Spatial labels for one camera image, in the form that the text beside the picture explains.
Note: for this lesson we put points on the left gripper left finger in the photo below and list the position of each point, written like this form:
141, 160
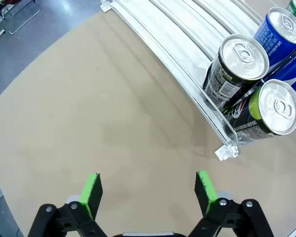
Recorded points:
91, 195

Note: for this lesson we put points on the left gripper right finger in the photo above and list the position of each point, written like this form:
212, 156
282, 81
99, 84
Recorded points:
204, 195

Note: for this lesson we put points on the white can dispenser rack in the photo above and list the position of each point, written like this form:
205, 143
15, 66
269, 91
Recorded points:
177, 37

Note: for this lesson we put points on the black Pepsi zero can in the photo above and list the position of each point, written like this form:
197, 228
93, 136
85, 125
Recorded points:
244, 56
278, 106

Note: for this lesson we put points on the metal frame chair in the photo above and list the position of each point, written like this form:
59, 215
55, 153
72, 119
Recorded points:
27, 21

